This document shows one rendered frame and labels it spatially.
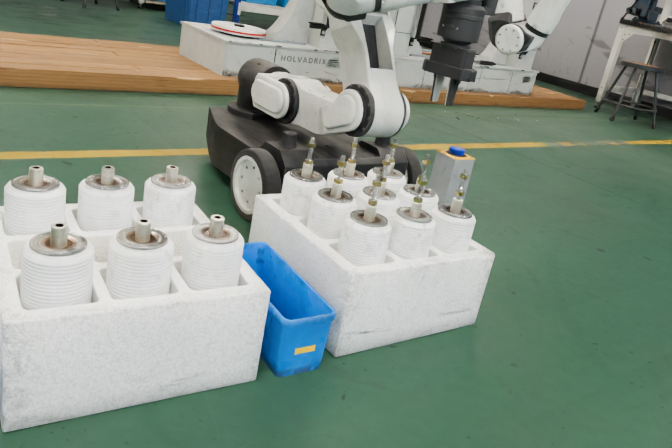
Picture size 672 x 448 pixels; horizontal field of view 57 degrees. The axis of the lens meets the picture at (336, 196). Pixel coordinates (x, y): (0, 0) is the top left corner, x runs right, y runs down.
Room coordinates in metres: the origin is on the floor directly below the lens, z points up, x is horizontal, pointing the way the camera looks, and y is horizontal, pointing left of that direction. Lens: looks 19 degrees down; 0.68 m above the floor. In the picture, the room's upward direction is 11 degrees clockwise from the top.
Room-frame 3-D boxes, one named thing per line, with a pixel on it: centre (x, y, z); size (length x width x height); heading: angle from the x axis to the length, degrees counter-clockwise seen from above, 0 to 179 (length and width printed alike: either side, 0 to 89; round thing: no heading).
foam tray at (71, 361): (0.95, 0.34, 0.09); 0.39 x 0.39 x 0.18; 35
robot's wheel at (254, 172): (1.61, 0.23, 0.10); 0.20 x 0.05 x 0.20; 40
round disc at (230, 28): (3.48, 0.70, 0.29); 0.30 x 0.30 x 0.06
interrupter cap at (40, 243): (0.79, 0.37, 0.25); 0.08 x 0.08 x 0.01
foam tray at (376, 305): (1.29, -0.09, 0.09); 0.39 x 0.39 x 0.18; 38
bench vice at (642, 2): (5.42, -2.16, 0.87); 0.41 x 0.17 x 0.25; 130
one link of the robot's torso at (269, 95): (1.99, 0.20, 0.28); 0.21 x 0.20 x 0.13; 40
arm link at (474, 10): (1.37, -0.20, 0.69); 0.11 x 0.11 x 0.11; 18
